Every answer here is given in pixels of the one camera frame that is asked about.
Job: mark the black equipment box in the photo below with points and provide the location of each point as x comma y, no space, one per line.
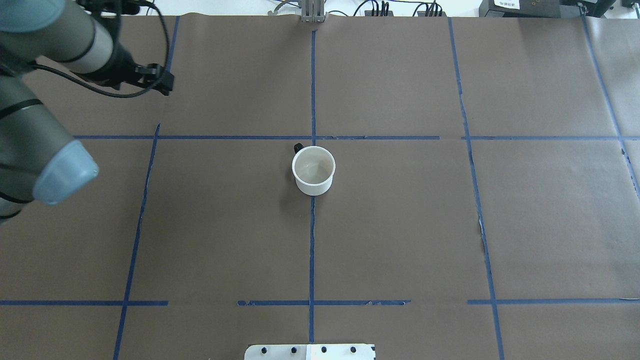
552,9

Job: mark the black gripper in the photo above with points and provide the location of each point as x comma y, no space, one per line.
121,66

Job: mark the black power strip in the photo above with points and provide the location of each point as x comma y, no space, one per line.
430,9
378,9

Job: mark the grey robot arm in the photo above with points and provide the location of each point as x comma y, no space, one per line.
80,41

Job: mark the white mug with smiley face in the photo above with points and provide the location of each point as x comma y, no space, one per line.
313,168

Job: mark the black power strip left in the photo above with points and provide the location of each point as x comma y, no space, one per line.
378,9

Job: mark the aluminium profile post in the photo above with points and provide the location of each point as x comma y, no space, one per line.
312,11

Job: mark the black power strip right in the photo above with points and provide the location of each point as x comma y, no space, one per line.
430,9

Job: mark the white metal mounting plate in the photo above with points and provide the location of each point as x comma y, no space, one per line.
323,351

